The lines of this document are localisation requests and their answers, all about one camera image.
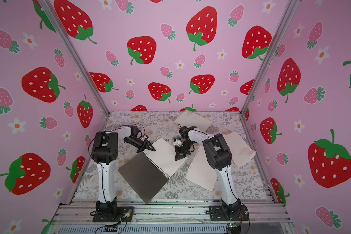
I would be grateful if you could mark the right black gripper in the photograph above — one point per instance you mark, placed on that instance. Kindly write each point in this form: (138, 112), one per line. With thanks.
(182, 147)

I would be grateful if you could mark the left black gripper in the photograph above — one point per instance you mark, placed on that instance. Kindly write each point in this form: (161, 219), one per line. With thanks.
(146, 146)

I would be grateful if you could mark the dark brown spiral notebook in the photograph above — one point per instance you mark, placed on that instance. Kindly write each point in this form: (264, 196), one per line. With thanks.
(149, 171)

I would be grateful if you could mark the white spiral notebook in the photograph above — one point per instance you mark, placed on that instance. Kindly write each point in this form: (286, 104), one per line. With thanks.
(189, 119)

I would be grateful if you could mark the torn lined paper page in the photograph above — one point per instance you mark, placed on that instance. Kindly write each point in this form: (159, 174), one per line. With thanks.
(241, 151)

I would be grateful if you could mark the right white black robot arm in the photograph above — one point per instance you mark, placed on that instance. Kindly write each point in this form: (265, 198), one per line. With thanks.
(219, 157)

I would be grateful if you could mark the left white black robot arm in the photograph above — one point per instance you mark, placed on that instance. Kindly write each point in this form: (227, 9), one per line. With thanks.
(104, 152)

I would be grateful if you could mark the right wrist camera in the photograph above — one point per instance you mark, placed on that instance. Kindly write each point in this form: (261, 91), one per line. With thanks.
(177, 142)

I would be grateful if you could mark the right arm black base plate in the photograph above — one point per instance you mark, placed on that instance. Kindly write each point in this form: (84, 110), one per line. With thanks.
(223, 213)

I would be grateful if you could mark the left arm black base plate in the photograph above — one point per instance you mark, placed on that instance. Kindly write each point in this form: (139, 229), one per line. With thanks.
(119, 214)

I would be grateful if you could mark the aluminium frame rail base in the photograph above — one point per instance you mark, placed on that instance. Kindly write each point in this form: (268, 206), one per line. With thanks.
(170, 216)

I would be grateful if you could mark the left aluminium corner post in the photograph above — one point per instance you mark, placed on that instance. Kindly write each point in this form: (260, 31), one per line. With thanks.
(71, 22)

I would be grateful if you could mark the aluminium corner post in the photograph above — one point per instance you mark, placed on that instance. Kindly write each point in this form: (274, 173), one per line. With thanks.
(71, 22)
(283, 25)

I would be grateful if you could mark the right aluminium corner post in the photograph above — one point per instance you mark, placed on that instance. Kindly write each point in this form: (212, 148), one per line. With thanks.
(283, 25)

